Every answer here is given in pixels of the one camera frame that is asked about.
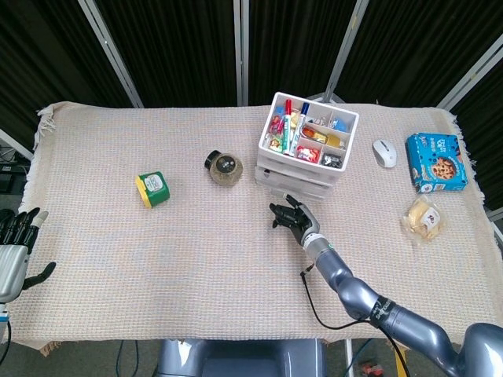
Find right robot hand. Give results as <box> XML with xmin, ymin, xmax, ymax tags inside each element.
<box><xmin>269</xmin><ymin>194</ymin><xmax>321</xmax><ymax>241</ymax></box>

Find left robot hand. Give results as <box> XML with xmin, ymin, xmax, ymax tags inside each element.
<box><xmin>0</xmin><ymin>207</ymin><xmax>57</xmax><ymax>303</ymax></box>

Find transparent drawer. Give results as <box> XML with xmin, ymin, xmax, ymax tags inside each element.
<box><xmin>257</xmin><ymin>156</ymin><xmax>343</xmax><ymax>178</ymax></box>
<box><xmin>254</xmin><ymin>168</ymin><xmax>336</xmax><ymax>197</ymax></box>
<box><xmin>270</xmin><ymin>188</ymin><xmax>333</xmax><ymax>202</ymax></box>

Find white drawer organizer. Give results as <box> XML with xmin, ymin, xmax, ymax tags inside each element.
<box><xmin>254</xmin><ymin>91</ymin><xmax>361</xmax><ymax>202</ymax></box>

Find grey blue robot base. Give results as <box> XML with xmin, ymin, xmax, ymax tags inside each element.
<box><xmin>156</xmin><ymin>338</ymin><xmax>327</xmax><ymax>377</ymax></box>

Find red and white snack packets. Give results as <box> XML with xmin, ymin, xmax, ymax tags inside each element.
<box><xmin>296</xmin><ymin>145</ymin><xmax>321</xmax><ymax>162</ymax></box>

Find blue cookie box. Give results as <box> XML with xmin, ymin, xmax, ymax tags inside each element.
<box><xmin>405</xmin><ymin>132</ymin><xmax>470</xmax><ymax>195</ymax></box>

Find red and yellow packet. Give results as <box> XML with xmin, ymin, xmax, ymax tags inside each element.
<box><xmin>301</xmin><ymin>125</ymin><xmax>329</xmax><ymax>143</ymax></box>

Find blue cap marker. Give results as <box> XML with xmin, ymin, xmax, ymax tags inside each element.
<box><xmin>290</xmin><ymin>101</ymin><xmax>311</xmax><ymax>156</ymax></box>

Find red cap marker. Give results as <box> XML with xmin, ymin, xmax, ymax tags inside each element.
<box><xmin>282</xmin><ymin>98</ymin><xmax>295</xmax><ymax>156</ymax></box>

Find round glass jar black lid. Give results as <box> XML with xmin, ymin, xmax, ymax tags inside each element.
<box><xmin>203</xmin><ymin>150</ymin><xmax>244</xmax><ymax>188</ymax></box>

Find white computer mouse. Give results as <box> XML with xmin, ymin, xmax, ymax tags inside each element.
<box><xmin>372</xmin><ymin>138</ymin><xmax>398</xmax><ymax>170</ymax></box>

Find clear bag of crackers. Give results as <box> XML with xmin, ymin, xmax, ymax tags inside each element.
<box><xmin>400</xmin><ymin>196</ymin><xmax>447</xmax><ymax>245</ymax></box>

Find beige woven tablecloth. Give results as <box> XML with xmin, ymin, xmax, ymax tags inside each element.
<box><xmin>7</xmin><ymin>101</ymin><xmax>500</xmax><ymax>354</ymax></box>

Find green container yellow lid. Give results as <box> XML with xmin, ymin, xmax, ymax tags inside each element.
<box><xmin>134</xmin><ymin>170</ymin><xmax>172</xmax><ymax>209</ymax></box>

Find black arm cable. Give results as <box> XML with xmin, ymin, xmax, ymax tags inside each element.
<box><xmin>299</xmin><ymin>265</ymin><xmax>410</xmax><ymax>377</ymax></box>

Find grey screen frame post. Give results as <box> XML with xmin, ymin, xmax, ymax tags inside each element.
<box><xmin>0</xmin><ymin>127</ymin><xmax>35</xmax><ymax>160</ymax></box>
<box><xmin>232</xmin><ymin>0</ymin><xmax>251</xmax><ymax>107</ymax></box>
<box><xmin>76</xmin><ymin>0</ymin><xmax>145</xmax><ymax>109</ymax></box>
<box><xmin>435</xmin><ymin>31</ymin><xmax>503</xmax><ymax>113</ymax></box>
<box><xmin>325</xmin><ymin>0</ymin><xmax>370</xmax><ymax>102</ymax></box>

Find blue floor cable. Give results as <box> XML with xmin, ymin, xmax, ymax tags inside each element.
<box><xmin>351</xmin><ymin>339</ymin><xmax>373</xmax><ymax>377</ymax></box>

